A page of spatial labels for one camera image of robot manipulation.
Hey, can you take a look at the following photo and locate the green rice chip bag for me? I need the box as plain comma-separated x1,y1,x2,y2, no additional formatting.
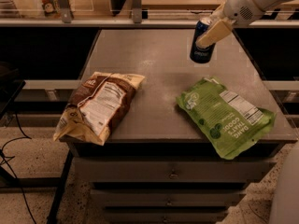
176,77,276,160

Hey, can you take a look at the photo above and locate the grey drawer cabinet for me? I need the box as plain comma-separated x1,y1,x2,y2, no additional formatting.
64,30,296,224

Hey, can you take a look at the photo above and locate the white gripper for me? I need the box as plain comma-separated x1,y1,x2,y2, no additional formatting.
195,0,263,49

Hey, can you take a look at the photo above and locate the top drawer with handle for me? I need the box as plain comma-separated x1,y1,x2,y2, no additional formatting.
75,158,275,183

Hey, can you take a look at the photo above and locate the black cable on floor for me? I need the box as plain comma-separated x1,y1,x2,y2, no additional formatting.
0,112,38,224

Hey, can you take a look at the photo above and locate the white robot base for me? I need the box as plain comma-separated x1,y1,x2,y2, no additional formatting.
268,144,299,224

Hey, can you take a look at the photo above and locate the blue pepsi can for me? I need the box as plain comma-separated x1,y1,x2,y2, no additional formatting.
190,17,215,63

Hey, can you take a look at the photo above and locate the bottom drawer with handle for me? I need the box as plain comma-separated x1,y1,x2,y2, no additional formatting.
103,209,228,224

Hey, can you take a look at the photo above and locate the black table frame left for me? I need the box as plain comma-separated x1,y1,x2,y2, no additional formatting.
0,62,74,224

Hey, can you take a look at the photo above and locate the brown chip bag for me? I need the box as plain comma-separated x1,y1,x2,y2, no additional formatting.
53,72,145,146

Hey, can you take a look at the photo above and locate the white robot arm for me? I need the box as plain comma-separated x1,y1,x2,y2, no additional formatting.
195,0,293,49

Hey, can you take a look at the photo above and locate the drawer with handle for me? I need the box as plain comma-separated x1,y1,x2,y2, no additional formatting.
75,158,275,183
103,209,228,224
91,189,245,207

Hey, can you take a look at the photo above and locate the middle drawer with handle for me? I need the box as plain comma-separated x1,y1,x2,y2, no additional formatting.
91,189,245,207

